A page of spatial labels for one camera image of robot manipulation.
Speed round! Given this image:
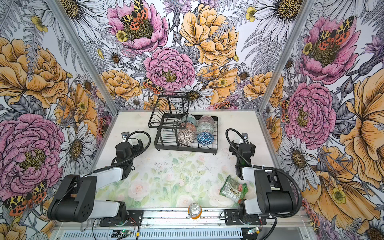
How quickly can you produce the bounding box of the grey green patterned bowl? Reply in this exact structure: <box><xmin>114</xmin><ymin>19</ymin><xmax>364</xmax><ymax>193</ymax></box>
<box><xmin>197</xmin><ymin>122</ymin><xmax>215</xmax><ymax>135</ymax></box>

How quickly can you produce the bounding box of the brown dotted bowl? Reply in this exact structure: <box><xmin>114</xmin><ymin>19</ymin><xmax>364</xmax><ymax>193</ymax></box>
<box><xmin>178</xmin><ymin>129</ymin><xmax>195</xmax><ymax>144</ymax></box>

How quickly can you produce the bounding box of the orange patterned bowl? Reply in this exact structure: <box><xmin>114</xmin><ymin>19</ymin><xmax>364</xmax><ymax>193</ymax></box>
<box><xmin>182</xmin><ymin>122</ymin><xmax>197</xmax><ymax>133</ymax></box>

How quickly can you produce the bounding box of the mint green bowl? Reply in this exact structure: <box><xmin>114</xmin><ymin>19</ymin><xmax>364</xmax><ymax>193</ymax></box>
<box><xmin>182</xmin><ymin>114</ymin><xmax>198</xmax><ymax>127</ymax></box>

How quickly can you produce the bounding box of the pink striped bowl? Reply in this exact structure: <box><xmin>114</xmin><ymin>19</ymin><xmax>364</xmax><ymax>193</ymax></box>
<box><xmin>198</xmin><ymin>115</ymin><xmax>215</xmax><ymax>125</ymax></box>

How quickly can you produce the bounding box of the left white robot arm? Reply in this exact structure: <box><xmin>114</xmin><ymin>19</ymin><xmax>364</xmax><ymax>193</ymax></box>
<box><xmin>47</xmin><ymin>131</ymin><xmax>151</xmax><ymax>224</ymax></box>

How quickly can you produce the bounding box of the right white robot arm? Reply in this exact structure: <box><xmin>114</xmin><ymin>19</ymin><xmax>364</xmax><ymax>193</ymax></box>
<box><xmin>226</xmin><ymin>129</ymin><xmax>302</xmax><ymax>218</ymax></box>

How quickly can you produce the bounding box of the green snack packet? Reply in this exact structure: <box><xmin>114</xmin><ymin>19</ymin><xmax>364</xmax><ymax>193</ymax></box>
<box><xmin>220</xmin><ymin>176</ymin><xmax>248</xmax><ymax>203</ymax></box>

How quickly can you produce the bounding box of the orange lidded jar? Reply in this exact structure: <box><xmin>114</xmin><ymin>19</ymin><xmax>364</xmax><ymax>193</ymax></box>
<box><xmin>188</xmin><ymin>203</ymin><xmax>202</xmax><ymax>221</ymax></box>

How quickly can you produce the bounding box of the green circuit board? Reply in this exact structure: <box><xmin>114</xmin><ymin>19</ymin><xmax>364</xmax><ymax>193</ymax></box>
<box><xmin>111</xmin><ymin>230</ymin><xmax>133</xmax><ymax>240</ymax></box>

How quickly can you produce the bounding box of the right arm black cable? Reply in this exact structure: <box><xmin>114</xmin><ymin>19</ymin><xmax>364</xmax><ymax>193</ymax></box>
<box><xmin>225</xmin><ymin>128</ymin><xmax>303</xmax><ymax>219</ymax></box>

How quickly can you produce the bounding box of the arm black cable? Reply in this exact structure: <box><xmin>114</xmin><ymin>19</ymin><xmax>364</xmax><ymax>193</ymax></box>
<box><xmin>225</xmin><ymin>128</ymin><xmax>303</xmax><ymax>219</ymax></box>
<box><xmin>92</xmin><ymin>130</ymin><xmax>152</xmax><ymax>174</ymax></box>

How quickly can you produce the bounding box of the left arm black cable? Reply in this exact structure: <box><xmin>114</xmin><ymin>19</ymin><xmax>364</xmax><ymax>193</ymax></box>
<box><xmin>92</xmin><ymin>130</ymin><xmax>152</xmax><ymax>174</ymax></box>

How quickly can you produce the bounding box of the black wire dish rack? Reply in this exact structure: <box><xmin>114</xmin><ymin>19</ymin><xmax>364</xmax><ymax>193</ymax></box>
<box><xmin>148</xmin><ymin>92</ymin><xmax>219</xmax><ymax>155</ymax></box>

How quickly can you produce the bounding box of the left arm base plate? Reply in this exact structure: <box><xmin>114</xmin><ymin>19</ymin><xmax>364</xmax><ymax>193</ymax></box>
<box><xmin>99</xmin><ymin>210</ymin><xmax>144</xmax><ymax>227</ymax></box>

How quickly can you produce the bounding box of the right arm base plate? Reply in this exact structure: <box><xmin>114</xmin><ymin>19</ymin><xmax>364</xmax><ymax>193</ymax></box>
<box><xmin>224</xmin><ymin>209</ymin><xmax>267</xmax><ymax>226</ymax></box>

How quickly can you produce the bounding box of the aluminium front rail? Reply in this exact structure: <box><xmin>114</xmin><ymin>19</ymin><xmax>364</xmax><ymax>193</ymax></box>
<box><xmin>50</xmin><ymin>208</ymin><xmax>317</xmax><ymax>240</ymax></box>

